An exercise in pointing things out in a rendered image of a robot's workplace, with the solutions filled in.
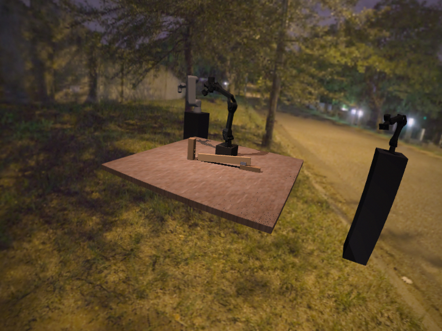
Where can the long tan wooden rail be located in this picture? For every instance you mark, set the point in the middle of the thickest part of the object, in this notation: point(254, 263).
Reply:
point(224, 159)

